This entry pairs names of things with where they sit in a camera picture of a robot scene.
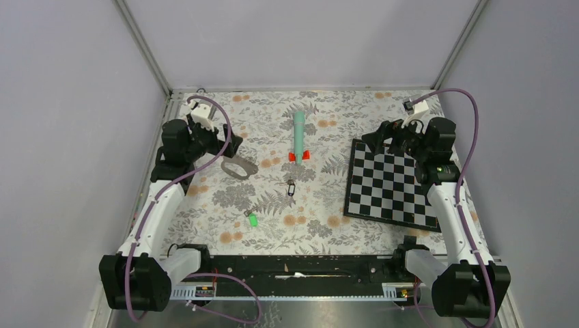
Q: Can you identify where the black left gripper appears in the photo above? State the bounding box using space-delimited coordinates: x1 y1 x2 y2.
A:
184 113 242 162

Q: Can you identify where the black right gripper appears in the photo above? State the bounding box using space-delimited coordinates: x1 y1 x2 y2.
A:
361 113 430 161

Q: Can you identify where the silver carabiner keyring with chain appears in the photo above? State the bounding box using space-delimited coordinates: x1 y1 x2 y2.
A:
221 155 259 180

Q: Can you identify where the black key tag with key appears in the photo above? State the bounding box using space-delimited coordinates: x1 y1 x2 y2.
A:
287 180 296 197

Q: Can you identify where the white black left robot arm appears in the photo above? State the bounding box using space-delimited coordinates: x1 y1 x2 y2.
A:
99 119 243 312

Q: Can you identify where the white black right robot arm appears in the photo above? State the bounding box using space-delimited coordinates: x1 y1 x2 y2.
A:
361 117 511 325

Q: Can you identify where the black white checkerboard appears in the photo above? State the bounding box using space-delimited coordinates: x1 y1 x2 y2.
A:
344 139 441 232

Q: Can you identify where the teal rolling pin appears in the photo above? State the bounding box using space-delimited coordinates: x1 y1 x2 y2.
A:
293 111 305 155

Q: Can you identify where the red rolling pin stand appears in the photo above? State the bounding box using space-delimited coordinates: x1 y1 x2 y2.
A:
288 150 310 163

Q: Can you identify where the floral patterned table mat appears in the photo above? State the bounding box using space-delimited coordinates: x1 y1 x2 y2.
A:
161 90 446 255

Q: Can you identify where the green key tag with key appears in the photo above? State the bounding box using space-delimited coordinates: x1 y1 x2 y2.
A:
244 210 258 227

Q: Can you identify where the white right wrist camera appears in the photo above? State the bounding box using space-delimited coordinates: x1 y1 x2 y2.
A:
402 100 430 126

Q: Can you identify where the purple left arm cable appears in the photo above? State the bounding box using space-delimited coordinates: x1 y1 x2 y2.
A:
124 95 262 325

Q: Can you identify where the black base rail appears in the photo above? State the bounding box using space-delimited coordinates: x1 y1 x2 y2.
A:
184 255 416 289

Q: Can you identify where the white slotted cable duct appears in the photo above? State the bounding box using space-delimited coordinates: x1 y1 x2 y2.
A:
169 283 412 302

